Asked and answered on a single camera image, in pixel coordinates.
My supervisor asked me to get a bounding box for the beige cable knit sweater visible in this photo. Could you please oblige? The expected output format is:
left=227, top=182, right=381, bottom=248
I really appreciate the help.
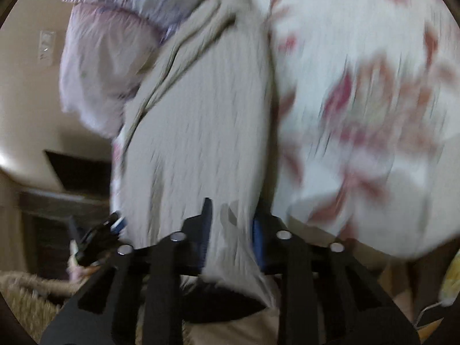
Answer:
left=121, top=0, right=277, bottom=307

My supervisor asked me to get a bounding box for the dark wooden shelf unit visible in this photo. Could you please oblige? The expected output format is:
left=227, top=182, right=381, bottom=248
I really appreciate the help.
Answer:
left=19, top=150, right=112, bottom=279

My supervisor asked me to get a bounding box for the woven straw basket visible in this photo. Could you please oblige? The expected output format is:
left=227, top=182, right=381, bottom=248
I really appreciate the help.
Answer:
left=1, top=271, right=86, bottom=343

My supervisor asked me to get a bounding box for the pink floral left pillow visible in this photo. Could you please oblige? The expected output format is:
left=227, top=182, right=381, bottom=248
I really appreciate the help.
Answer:
left=58, top=3, right=160, bottom=139

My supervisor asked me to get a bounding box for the floral bed quilt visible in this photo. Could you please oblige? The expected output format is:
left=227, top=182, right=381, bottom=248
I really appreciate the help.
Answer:
left=253, top=0, right=459, bottom=258

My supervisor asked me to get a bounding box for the white wall switch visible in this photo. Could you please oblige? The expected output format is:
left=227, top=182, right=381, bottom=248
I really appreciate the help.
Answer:
left=37, top=30, right=56, bottom=67

